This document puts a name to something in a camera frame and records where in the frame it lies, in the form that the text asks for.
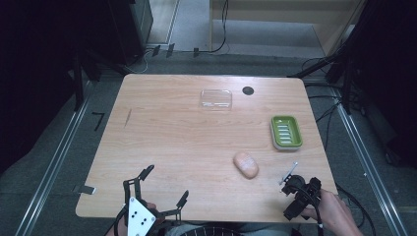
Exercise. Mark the green soap dish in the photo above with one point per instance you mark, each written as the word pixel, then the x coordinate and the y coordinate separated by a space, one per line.
pixel 285 132

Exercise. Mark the black plug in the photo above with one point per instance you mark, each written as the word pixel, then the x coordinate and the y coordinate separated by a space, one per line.
pixel 195 52
pixel 170 49
pixel 156 50

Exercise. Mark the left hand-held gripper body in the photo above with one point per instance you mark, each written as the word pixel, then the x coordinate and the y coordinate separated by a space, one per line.
pixel 141 216

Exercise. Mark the black round table grommet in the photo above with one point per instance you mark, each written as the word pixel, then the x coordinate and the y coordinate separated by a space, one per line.
pixel 248 90

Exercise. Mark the grey tape piece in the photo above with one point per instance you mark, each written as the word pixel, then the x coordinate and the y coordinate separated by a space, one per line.
pixel 86 189

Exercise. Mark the black cabinet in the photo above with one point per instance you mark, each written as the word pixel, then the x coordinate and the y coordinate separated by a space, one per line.
pixel 131 29

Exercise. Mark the person's left hand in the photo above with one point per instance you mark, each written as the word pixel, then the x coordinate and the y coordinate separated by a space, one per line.
pixel 151 206

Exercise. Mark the clear plastic container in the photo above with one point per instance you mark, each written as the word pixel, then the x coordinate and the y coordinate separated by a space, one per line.
pixel 215 99

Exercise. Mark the metal floor rail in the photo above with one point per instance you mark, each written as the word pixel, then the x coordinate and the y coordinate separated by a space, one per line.
pixel 55 160
pixel 370 170

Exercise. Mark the black metal stand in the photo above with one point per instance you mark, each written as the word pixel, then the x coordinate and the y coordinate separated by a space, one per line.
pixel 78 85
pixel 323 62

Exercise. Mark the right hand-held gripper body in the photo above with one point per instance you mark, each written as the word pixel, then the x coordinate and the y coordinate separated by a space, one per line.
pixel 300 195

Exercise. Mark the light wooden furniture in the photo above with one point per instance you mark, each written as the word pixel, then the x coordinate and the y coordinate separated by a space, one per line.
pixel 278 13

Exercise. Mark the person's right hand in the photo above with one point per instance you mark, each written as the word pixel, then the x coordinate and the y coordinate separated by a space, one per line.
pixel 331 209

